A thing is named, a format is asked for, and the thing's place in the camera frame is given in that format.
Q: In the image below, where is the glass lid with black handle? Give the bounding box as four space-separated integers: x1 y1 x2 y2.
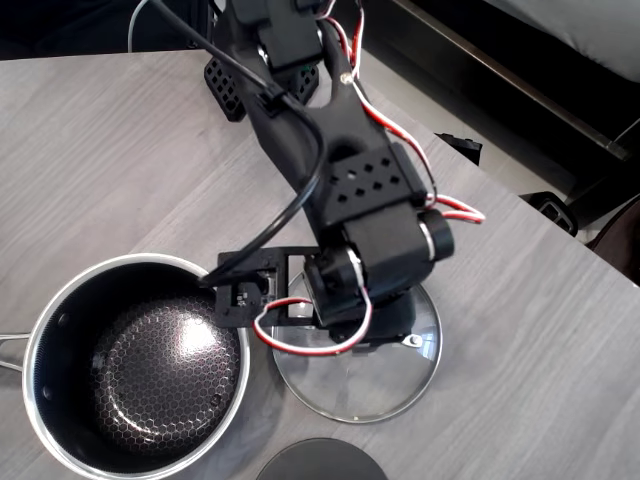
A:
272 269 444 425

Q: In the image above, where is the black perforated arm base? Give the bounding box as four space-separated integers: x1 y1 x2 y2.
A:
202 53 321 124

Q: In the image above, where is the black metal pot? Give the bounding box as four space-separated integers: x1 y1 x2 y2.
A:
0 252 251 480

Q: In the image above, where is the dark grey round disc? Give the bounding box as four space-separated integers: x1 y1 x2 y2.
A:
254 437 389 480

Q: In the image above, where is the black table clamp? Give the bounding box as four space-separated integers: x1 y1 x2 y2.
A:
433 132 484 167
519 191 580 237

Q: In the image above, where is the dark brown round object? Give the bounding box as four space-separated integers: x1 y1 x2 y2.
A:
587 194 640 287

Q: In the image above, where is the white cushion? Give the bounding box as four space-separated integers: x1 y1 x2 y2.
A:
484 0 640 84

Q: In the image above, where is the red white gripper servo wire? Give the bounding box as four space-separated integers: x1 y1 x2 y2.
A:
252 287 375 360

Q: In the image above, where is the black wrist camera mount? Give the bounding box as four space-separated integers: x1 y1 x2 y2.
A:
215 246 322 330

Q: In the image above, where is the black camera cable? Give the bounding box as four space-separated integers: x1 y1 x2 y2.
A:
148 0 327 290

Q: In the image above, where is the red white forearm servo wire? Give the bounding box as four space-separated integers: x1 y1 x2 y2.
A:
319 17 487 225

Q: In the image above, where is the dark bench frame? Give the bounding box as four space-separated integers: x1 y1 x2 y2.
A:
349 0 640 201

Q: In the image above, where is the thin pale cable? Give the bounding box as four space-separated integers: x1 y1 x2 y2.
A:
126 0 151 54

